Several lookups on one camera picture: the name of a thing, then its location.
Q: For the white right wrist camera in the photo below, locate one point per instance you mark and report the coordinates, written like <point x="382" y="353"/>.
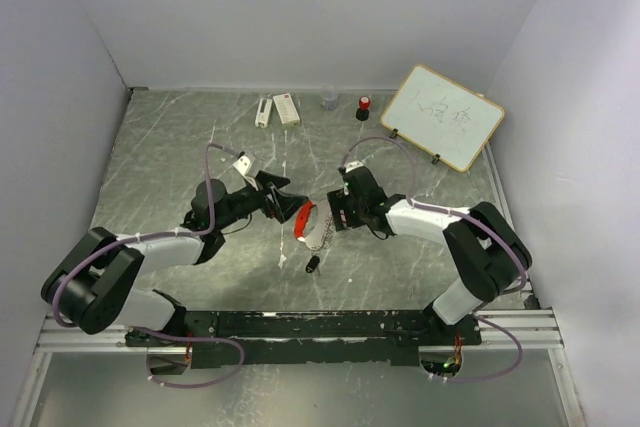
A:
<point x="350" y="166"/>

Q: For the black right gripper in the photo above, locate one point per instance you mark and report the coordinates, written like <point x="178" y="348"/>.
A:
<point x="338" y="201"/>

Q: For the yellow framed whiteboard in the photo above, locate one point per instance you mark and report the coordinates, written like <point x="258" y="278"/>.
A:
<point x="443" y="118"/>

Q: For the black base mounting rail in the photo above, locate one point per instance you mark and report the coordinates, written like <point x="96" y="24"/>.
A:
<point x="222" y="338"/>

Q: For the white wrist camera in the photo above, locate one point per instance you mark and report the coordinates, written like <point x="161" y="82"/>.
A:
<point x="247" y="167"/>
<point x="350" y="166"/>

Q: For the white green staple box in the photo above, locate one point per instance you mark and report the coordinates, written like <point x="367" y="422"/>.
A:
<point x="286" y="110"/>

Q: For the red handled metal key holder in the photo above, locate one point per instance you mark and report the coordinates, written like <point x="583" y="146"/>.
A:
<point x="314" y="226"/>

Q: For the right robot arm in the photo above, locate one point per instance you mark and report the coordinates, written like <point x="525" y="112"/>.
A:
<point x="489" y="257"/>

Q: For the clear paperclip jar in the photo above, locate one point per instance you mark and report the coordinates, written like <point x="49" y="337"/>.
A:
<point x="329" y="97"/>

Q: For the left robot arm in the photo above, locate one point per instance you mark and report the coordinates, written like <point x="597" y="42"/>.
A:
<point x="93" y="287"/>

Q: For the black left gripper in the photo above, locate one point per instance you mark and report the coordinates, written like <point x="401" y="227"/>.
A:
<point x="284" y="205"/>

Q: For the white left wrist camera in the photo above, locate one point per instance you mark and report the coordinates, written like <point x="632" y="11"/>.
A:
<point x="247" y="167"/>

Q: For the white stapler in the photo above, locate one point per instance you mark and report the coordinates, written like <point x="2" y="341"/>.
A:
<point x="263" y="113"/>

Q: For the red black stamp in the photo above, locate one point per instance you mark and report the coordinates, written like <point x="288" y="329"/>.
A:
<point x="362" y="112"/>

